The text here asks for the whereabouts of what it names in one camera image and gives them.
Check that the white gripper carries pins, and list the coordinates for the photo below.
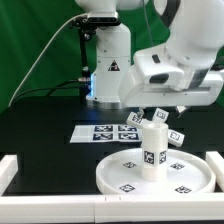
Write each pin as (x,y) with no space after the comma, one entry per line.
(133,92)

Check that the white marker sheet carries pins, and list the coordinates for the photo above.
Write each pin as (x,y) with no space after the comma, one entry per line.
(105,133)

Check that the white left fence block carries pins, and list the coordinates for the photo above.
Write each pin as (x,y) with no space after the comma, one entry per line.
(8,169)

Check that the white right fence block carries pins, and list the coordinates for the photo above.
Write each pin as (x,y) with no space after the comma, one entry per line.
(216,163)

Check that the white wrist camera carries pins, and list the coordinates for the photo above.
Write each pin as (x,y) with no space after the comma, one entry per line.
(155,66)

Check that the white cross-shaped table base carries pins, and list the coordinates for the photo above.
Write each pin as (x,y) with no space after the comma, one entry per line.
(160,116)

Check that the white round table top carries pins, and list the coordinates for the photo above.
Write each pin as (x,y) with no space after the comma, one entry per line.
(121,173)

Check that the white fence block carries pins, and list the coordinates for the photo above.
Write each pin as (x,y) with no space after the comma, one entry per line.
(216,163)
(8,169)

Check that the white front fence rail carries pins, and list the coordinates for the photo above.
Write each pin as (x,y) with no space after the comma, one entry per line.
(115,208)

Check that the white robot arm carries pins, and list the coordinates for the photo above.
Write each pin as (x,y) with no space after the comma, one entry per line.
(196,35)

